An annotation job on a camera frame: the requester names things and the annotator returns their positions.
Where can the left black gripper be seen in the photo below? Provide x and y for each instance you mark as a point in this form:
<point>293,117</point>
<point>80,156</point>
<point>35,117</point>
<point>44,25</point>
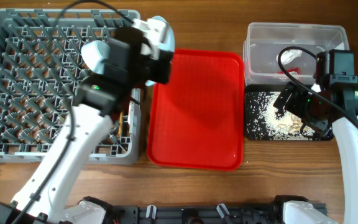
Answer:
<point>160,65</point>

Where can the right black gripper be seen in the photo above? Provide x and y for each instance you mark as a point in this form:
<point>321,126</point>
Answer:
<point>293,106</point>

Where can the light blue round plate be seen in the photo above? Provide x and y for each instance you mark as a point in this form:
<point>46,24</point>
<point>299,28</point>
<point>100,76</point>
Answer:
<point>169,43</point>

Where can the red snack wrapper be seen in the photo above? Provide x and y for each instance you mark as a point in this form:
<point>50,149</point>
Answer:
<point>291,71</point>

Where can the single wooden chopstick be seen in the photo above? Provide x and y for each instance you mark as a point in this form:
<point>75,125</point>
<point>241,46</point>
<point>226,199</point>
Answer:
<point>121,118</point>

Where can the light blue small bowl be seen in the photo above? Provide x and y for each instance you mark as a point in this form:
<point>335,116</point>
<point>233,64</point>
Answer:
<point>93,54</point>

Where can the white tissue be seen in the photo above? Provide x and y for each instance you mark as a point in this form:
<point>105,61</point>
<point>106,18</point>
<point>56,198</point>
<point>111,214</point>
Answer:
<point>289,55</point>

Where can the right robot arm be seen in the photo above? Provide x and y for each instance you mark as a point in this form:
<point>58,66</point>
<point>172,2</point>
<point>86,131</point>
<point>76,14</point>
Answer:
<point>338,87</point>

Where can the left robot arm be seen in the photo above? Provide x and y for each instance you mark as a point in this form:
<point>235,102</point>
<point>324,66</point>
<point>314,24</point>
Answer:
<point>97,100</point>

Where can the grey plastic dishwasher rack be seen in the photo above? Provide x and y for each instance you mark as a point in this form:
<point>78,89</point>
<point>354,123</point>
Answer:
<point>40,69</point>

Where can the black rectangular tray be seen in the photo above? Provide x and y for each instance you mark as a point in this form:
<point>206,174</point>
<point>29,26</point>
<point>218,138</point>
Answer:
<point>259,124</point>

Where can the spilled rice and scraps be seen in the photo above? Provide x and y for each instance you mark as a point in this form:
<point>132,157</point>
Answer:
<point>275,118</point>

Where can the red plastic serving tray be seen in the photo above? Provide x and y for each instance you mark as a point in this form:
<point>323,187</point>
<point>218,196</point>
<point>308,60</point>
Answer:
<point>197,119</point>

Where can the clear plastic bin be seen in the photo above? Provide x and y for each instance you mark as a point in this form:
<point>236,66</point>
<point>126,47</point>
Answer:
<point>265,40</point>

